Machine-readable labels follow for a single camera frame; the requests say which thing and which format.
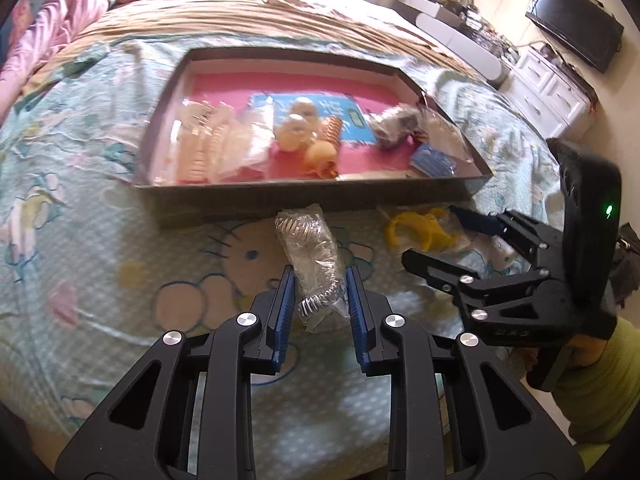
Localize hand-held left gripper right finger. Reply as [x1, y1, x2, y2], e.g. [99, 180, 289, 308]
[346, 266, 586, 480]

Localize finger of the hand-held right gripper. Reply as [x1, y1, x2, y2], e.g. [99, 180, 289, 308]
[402, 249, 501, 321]
[449, 205, 566, 273]

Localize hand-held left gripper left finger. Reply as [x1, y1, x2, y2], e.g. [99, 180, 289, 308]
[55, 265, 296, 480]

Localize yellow hair claw clip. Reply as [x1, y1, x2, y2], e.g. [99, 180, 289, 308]
[386, 208, 457, 252]

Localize blue plastic box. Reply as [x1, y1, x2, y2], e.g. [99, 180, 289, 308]
[410, 142, 459, 177]

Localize silver spiral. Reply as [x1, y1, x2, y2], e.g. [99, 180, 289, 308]
[275, 204, 352, 334]

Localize shallow cardboard box tray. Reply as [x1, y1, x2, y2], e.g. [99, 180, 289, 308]
[132, 47, 495, 230]

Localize orange spiral hair tie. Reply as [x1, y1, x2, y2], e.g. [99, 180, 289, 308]
[320, 115, 344, 154]

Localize dark hair accessory in bag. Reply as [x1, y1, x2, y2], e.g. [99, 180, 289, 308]
[369, 104, 474, 162]

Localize white drawer cabinet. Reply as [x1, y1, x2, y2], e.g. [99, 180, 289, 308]
[499, 46, 599, 130]

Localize clear plastic bag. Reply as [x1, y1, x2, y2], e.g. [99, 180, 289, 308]
[220, 105, 277, 181]

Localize white grey dresser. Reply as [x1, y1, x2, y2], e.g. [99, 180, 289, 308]
[399, 0, 512, 85]

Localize cream hair claw clip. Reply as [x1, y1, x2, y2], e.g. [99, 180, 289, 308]
[175, 100, 236, 184]

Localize cartoon cat bedsheet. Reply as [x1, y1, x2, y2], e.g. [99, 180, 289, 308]
[0, 35, 566, 461]

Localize clutter on dresser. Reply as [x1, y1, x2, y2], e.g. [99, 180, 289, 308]
[405, 0, 521, 58]

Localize black flat television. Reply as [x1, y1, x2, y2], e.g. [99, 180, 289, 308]
[525, 0, 625, 74]

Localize tan blanket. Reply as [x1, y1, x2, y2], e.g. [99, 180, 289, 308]
[27, 0, 493, 92]

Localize pink quilt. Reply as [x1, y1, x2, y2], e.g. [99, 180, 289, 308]
[0, 0, 117, 111]

